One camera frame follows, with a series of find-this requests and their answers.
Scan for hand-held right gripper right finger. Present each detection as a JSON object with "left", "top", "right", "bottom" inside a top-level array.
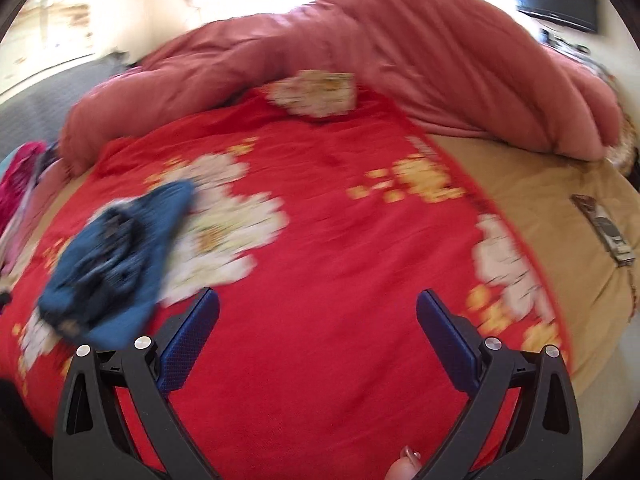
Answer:
[{"left": 415, "top": 289, "right": 583, "bottom": 480}]

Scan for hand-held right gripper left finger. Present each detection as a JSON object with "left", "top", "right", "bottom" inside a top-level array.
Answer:
[{"left": 52, "top": 287, "right": 221, "bottom": 480}]

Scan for blue pants with white lace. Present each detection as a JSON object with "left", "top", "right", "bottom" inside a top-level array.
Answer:
[{"left": 37, "top": 180, "right": 198, "bottom": 348}]

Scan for person's right hand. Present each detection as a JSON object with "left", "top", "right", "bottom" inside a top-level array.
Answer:
[{"left": 385, "top": 447, "right": 426, "bottom": 480}]

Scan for red floral blanket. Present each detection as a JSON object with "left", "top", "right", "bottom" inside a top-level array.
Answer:
[{"left": 0, "top": 82, "right": 573, "bottom": 480}]

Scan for beige bed sheet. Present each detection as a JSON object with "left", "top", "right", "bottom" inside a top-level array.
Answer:
[{"left": 430, "top": 132, "right": 640, "bottom": 396}]

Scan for dark remote control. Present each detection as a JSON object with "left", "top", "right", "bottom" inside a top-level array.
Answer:
[{"left": 570, "top": 194, "right": 632, "bottom": 267}]

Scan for pink pillow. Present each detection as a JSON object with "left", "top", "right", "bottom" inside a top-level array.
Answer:
[{"left": 5, "top": 157, "right": 68, "bottom": 276}]

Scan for magenta floral pillow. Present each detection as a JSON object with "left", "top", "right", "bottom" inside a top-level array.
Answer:
[{"left": 0, "top": 141, "right": 48, "bottom": 241}]

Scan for grey quilted headboard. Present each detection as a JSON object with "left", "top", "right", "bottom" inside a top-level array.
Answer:
[{"left": 0, "top": 52, "right": 131, "bottom": 161}]

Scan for pink quilt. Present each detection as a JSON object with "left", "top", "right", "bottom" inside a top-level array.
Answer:
[{"left": 60, "top": 0, "right": 621, "bottom": 178}]

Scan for blossom wall painting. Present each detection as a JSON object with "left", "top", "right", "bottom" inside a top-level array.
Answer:
[{"left": 10, "top": 0, "right": 101, "bottom": 76}]

